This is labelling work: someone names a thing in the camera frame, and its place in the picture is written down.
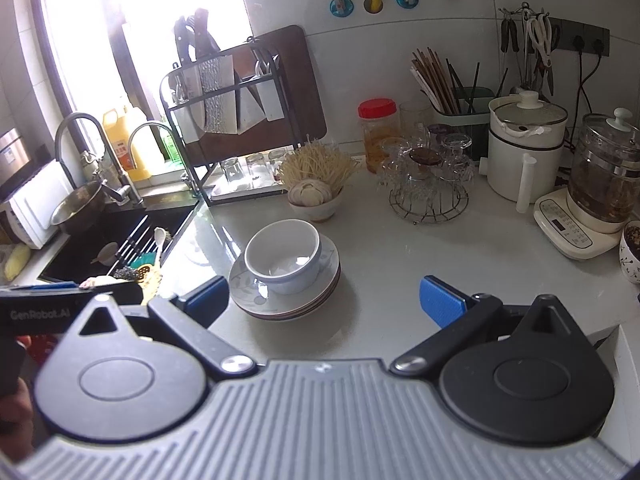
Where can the floral patterned plate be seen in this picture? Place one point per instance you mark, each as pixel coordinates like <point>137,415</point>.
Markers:
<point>300,317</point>

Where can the small leaf patterned bowl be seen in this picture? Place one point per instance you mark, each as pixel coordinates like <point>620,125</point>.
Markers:
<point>631,255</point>

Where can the bundle of black chopsticks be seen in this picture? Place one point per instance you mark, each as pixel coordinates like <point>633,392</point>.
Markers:
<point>472,85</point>

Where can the white rack utensil cup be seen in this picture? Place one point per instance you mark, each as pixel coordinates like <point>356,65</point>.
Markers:
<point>187,85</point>
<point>270,95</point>

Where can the silver appliance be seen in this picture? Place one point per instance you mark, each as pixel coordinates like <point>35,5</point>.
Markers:
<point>12,160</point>

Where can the bundle of wooden chopsticks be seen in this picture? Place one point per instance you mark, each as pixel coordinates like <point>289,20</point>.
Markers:
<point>435,80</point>

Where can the green detergent bottle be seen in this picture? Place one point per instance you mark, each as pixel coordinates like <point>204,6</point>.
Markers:
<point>171,147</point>

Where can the light blue bowl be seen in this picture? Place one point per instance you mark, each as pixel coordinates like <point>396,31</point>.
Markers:
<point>295,284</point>

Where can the grey patterned cutting board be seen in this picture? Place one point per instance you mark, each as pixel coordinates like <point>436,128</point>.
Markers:
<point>217,95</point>

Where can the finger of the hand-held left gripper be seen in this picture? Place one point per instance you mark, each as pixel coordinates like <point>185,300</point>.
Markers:
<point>40,287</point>
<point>125,294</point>

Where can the white deep plate leaf print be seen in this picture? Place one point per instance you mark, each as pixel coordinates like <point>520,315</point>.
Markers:
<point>325,270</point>

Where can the yellow dish cloth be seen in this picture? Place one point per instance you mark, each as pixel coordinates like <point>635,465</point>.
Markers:
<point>150,285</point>

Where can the white countertop appliance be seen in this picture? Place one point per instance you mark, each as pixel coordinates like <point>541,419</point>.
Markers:
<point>35,205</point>

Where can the small chrome faucet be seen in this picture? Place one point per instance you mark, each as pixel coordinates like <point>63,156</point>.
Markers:
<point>132,145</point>

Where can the cream kettle base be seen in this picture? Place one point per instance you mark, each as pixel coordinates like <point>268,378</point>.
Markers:
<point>565,230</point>

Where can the black sink drain rack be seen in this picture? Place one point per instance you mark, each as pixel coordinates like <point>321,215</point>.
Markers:
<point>140,240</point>

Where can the white spoon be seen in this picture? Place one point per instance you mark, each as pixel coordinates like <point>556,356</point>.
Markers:
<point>160,237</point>

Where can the clear drinking glass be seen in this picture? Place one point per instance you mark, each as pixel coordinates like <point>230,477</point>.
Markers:
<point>232,170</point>
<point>276,161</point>
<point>255,166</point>

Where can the white garlic bowl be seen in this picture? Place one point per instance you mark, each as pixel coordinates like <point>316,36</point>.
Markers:
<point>320,210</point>

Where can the white drip tray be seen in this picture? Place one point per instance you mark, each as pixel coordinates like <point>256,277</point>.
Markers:
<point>250,190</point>

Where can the teal sponge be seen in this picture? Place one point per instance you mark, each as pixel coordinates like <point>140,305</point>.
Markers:
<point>142,262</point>

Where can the white electric cooking pot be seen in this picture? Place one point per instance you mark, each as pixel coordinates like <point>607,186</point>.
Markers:
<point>515,160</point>

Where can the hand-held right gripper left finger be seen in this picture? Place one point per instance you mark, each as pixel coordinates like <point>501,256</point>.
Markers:
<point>207,297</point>

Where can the red lid plastic jar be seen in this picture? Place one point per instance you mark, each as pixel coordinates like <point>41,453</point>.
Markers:
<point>377,135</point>

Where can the glass electric kettle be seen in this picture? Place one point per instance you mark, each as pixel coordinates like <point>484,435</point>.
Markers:
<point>605,180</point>

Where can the yellow detergent bottle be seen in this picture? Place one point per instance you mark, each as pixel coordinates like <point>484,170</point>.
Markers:
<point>127,145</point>

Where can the white shallow plate leaf print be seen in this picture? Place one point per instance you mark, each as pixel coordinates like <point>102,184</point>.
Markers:
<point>320,306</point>

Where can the black metal dish rack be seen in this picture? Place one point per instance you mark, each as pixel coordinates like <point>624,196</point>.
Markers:
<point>172,125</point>

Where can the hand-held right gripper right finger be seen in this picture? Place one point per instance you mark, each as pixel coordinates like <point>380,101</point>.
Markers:
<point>442,305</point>

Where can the yellow sponge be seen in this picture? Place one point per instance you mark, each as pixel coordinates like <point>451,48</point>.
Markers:
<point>16,262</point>

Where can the green white utensil holder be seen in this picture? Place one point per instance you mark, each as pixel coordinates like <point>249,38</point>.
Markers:
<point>480,110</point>

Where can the person's left hand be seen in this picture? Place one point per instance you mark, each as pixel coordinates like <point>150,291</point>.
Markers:
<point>17,420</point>

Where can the black kitchen sink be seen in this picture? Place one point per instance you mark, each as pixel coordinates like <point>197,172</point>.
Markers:
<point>75,260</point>

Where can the stainless steel bowl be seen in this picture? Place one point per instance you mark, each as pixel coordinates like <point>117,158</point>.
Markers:
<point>77,207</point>

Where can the garlic bulb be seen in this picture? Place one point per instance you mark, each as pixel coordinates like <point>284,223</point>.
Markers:
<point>310,192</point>

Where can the steel wool scrubber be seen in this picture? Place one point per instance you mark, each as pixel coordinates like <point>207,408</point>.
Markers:
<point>125,274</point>

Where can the black wall socket strip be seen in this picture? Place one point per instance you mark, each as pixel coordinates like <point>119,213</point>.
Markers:
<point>590,40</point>

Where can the tall chrome pull-down faucet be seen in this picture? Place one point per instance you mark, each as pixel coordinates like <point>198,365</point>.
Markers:
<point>100,135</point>

